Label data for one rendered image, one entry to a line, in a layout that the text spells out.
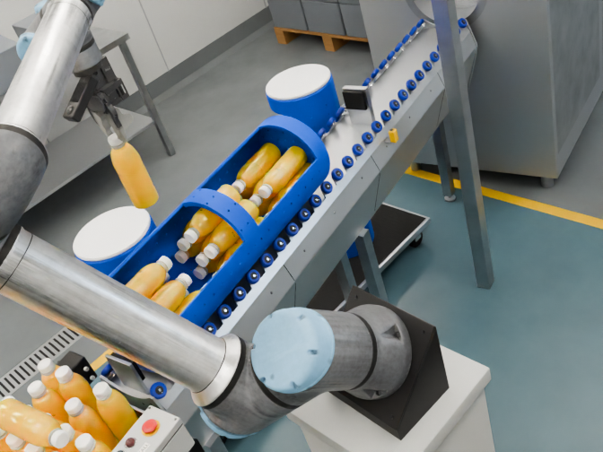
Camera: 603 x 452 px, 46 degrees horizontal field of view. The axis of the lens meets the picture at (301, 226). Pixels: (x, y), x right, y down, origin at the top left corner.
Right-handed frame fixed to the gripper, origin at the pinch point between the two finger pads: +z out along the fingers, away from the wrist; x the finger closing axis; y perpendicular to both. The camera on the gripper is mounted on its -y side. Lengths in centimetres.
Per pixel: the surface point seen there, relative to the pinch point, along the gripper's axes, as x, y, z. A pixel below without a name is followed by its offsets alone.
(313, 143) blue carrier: -12, 55, 38
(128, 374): -8, -34, 52
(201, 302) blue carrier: -19.0, -10.6, 43.4
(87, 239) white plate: 50, 0, 49
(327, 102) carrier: 24, 107, 59
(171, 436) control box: -41, -45, 44
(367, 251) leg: -8, 69, 99
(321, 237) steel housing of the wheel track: -14, 43, 68
